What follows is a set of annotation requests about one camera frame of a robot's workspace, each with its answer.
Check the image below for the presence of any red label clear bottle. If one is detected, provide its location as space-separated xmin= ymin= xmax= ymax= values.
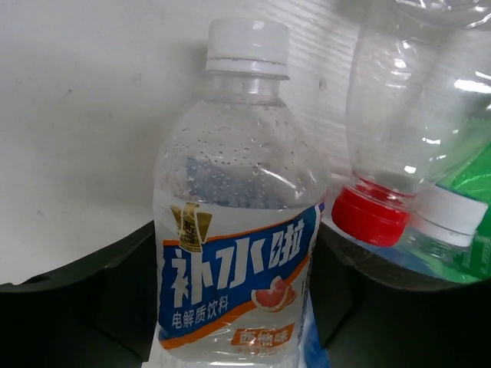
xmin=331 ymin=1 xmax=490 ymax=247

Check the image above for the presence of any blue label water bottle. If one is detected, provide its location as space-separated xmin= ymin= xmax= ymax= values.
xmin=356 ymin=237 xmax=438 ymax=281

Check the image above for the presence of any grapefruit label clear bottle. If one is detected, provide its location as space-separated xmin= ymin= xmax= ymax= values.
xmin=153 ymin=18 xmax=330 ymax=367

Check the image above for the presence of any green plastic soda bottle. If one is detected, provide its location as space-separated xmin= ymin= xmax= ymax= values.
xmin=404 ymin=146 xmax=490 ymax=284

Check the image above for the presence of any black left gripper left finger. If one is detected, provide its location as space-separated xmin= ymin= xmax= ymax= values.
xmin=1 ymin=222 xmax=157 ymax=367

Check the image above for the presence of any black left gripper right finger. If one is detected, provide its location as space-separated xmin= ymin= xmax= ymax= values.
xmin=310 ymin=225 xmax=490 ymax=367

